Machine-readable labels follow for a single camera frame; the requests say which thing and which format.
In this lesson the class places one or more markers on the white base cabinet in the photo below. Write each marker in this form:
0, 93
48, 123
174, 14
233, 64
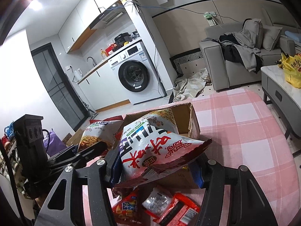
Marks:
98, 89

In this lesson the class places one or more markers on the white electric kettle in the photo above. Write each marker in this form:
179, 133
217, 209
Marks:
78, 74

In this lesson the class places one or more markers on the white red noodle snack bag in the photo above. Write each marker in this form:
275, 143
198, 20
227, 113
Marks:
160, 146
94, 131

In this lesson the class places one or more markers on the pink checked tablecloth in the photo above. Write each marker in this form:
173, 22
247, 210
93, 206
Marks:
235, 134

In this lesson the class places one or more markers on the green wall socket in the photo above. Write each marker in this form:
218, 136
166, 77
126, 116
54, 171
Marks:
210, 18

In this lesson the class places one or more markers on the white wall cabinet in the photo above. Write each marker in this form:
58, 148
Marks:
77, 23

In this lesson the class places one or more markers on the yellow soap bottle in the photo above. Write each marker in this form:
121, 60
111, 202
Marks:
103, 55

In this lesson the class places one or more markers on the red black snack packet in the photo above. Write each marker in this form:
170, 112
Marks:
181, 209

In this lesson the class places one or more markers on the black pressure cooker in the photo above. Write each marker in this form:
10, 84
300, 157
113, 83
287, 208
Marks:
122, 39

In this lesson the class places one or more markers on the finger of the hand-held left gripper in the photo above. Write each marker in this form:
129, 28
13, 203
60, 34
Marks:
94, 149
63, 154

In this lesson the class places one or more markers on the kitchen faucet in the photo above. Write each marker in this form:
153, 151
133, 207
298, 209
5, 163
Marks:
91, 60

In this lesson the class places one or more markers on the crumpled beige cloth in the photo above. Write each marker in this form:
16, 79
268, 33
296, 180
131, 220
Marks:
190, 84

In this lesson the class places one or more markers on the brown cardboard box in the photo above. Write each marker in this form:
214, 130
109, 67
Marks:
185, 122

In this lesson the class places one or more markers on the yellow plastic bag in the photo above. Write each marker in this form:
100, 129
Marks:
292, 71

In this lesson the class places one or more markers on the grey clothing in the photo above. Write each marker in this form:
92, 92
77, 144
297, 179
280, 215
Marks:
249, 40

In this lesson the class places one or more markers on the red box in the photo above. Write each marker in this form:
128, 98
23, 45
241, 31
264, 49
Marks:
110, 49

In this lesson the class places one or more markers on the grey coffee table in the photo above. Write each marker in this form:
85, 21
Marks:
279, 91

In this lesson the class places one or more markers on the person's left hand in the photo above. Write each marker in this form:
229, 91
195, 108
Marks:
40, 201

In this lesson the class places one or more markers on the blue pillow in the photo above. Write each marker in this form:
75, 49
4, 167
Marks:
292, 35

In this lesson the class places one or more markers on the black clothing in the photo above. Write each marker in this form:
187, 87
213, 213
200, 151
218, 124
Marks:
229, 49

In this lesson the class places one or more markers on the white washing machine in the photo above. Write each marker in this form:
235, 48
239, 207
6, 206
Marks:
134, 75

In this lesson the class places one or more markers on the purple bag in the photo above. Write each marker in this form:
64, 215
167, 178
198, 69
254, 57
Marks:
55, 143

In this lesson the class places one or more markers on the red snack bag blue label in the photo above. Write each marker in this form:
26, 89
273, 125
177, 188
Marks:
127, 208

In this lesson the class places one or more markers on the steel range hood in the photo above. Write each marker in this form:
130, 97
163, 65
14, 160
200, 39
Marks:
108, 16

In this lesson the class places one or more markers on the grey pillow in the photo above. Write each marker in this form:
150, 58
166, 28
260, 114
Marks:
271, 37

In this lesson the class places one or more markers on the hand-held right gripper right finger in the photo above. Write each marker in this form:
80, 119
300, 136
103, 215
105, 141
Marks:
198, 176

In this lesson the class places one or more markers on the cluttered shoe rack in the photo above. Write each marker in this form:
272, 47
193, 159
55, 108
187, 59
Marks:
9, 146

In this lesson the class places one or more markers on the dark glass door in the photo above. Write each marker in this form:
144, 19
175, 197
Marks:
56, 87

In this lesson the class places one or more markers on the black plastic bag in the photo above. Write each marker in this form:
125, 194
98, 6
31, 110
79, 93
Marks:
135, 35

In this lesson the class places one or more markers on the clear snack packet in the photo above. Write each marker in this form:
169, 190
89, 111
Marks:
156, 201

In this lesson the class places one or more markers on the grey sofa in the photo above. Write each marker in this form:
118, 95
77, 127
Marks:
214, 61

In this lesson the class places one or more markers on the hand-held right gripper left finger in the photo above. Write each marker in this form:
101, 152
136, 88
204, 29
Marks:
116, 167

